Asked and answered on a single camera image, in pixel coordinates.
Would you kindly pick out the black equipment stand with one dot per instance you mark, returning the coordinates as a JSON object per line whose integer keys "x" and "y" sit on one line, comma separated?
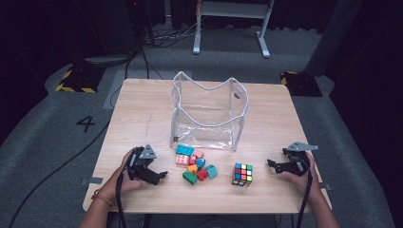
{"x": 117, "y": 25}

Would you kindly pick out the black yellow striped base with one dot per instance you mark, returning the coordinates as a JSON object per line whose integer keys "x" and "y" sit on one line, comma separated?
{"x": 301, "y": 84}
{"x": 80, "y": 79}

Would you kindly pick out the white metal stand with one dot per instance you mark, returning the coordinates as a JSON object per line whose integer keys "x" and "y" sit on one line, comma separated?
{"x": 233, "y": 11}

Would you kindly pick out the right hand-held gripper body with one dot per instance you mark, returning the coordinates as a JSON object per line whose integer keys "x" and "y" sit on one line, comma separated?
{"x": 299, "y": 164}

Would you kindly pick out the grey tape strip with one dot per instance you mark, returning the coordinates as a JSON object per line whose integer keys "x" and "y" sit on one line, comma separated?
{"x": 326, "y": 186}
{"x": 92, "y": 180}

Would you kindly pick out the grey stand base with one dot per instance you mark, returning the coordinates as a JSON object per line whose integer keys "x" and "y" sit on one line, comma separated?
{"x": 107, "y": 59}

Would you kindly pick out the pink toy building block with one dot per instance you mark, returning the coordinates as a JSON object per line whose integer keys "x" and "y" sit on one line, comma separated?
{"x": 182, "y": 160}
{"x": 198, "y": 153}

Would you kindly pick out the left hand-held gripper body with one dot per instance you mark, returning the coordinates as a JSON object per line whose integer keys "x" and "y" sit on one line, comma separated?
{"x": 139, "y": 164}

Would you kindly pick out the clear plastic zipper bag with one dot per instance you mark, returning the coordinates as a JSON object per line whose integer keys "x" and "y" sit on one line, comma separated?
{"x": 206, "y": 126}

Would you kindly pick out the blue toy building block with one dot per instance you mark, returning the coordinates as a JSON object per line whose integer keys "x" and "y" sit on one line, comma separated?
{"x": 200, "y": 163}

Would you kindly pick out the colourful puzzle cube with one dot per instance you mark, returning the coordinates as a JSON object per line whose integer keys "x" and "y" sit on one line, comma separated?
{"x": 242, "y": 174}

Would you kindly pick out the grey post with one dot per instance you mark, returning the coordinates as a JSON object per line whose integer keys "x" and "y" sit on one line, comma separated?
{"x": 332, "y": 34}

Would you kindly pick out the person's left hand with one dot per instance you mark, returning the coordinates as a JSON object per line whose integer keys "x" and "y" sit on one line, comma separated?
{"x": 122, "y": 182}

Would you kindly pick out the red toy building block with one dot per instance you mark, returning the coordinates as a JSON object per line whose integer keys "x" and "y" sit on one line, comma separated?
{"x": 202, "y": 174}

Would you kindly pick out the teal toy building block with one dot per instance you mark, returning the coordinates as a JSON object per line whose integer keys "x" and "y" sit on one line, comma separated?
{"x": 211, "y": 171}
{"x": 189, "y": 151}
{"x": 180, "y": 149}

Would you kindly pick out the yellow toy building block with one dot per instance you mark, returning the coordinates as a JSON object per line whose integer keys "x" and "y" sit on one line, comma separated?
{"x": 192, "y": 168}

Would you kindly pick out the green curved toy building block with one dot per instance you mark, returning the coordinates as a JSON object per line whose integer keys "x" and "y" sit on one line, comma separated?
{"x": 189, "y": 178}

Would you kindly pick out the person's right hand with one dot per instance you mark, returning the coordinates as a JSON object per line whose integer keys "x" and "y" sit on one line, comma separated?
{"x": 305, "y": 183}

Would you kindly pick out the person's dark trousers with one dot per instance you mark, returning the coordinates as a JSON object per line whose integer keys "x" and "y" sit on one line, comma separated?
{"x": 206, "y": 222}

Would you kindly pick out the coral toy building block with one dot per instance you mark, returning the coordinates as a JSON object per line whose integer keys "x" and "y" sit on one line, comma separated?
{"x": 192, "y": 160}

